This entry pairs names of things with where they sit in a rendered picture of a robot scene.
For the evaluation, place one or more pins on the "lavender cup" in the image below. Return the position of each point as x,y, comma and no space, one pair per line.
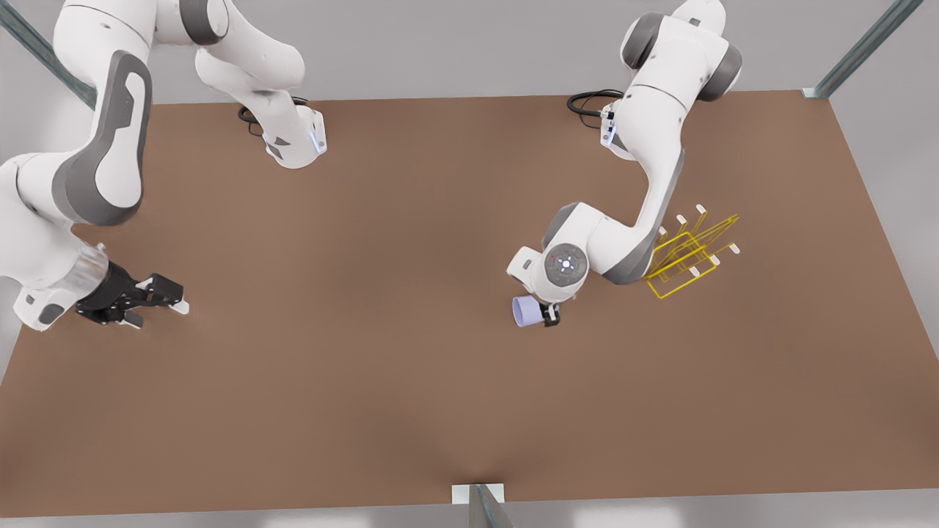
525,312

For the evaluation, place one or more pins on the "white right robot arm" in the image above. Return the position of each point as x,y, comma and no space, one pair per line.
103,147

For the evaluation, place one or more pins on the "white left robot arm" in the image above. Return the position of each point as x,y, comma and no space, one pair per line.
653,147

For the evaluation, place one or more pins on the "silver frame post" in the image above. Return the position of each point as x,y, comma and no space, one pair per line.
44,51
858,48
484,506

